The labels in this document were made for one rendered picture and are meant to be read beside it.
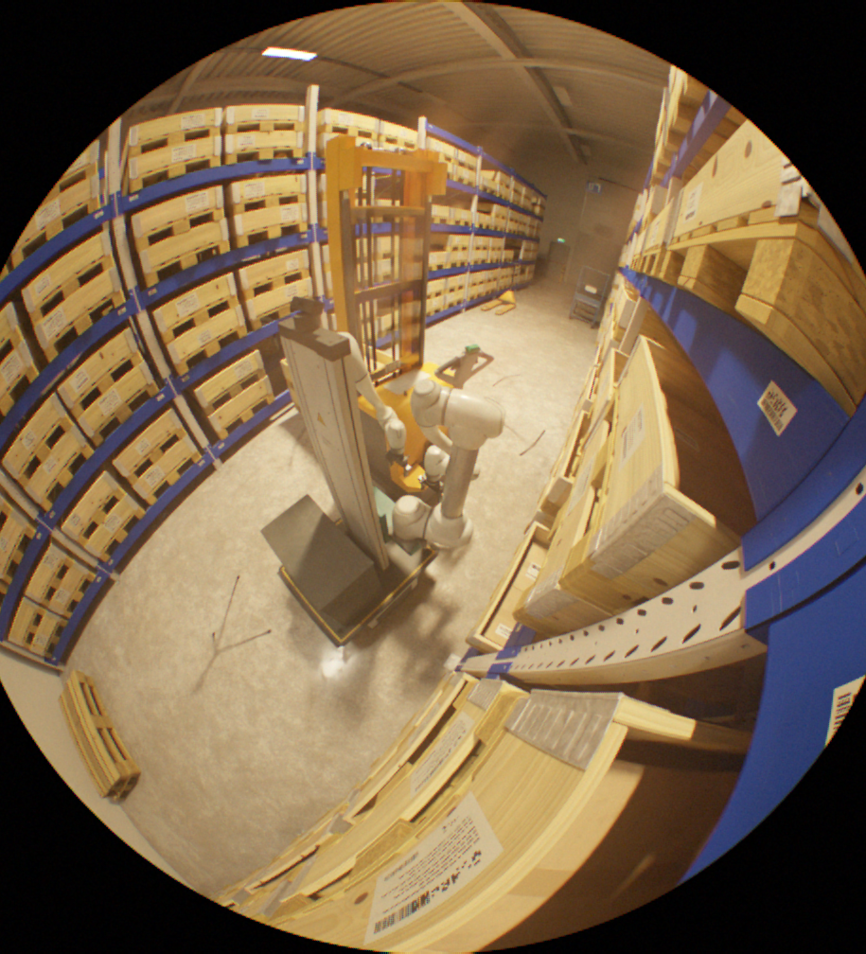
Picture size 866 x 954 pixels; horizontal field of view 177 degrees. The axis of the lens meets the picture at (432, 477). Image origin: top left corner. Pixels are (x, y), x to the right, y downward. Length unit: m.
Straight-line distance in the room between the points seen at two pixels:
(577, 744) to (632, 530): 0.28
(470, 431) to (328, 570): 0.88
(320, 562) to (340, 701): 1.13
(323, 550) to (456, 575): 1.14
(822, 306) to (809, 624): 0.24
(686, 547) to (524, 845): 0.39
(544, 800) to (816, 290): 0.46
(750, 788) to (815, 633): 0.10
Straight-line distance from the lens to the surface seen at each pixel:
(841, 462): 0.29
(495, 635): 1.63
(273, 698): 2.33
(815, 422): 0.32
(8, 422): 3.13
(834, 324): 0.35
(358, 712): 2.12
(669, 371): 1.13
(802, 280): 0.33
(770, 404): 0.38
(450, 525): 1.21
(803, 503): 0.29
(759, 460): 0.35
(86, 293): 2.83
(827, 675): 0.23
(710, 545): 0.46
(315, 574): 1.35
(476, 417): 0.87
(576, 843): 0.40
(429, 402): 0.87
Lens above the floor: 2.05
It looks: 51 degrees down
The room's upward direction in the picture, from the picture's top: 5 degrees clockwise
